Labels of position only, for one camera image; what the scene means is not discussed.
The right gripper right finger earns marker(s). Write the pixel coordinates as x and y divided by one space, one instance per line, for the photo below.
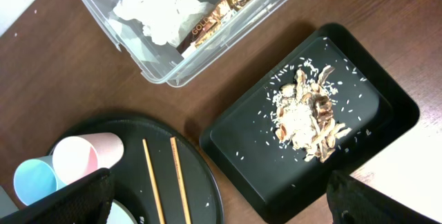
352 202

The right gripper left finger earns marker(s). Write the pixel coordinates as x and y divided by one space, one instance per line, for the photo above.
87 200

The food scraps and rice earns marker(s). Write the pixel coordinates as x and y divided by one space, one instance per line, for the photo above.
303 117

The white paper napkin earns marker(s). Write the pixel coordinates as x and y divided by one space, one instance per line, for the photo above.
164 21

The gold snack wrapper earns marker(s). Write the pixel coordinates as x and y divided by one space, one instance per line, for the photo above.
208 25

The clear plastic waste bin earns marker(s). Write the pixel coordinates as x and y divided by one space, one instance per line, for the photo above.
164 64

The grey round plate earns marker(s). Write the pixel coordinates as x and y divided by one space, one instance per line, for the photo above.
119 214

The pink plastic cup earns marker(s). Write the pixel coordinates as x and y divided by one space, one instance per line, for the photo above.
77 156

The light blue plastic cup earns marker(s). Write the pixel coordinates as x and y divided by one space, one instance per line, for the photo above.
35 179

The wooden chopstick left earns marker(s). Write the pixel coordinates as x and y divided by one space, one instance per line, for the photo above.
153 183

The wooden chopstick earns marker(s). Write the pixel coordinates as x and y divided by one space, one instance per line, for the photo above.
180 180
153 183

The round black serving tray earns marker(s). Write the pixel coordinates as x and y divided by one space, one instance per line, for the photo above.
132 183

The wooden chopstick right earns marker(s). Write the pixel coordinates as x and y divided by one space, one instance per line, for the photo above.
180 180

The black rectangular tray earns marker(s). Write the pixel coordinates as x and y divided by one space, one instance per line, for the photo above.
274 178

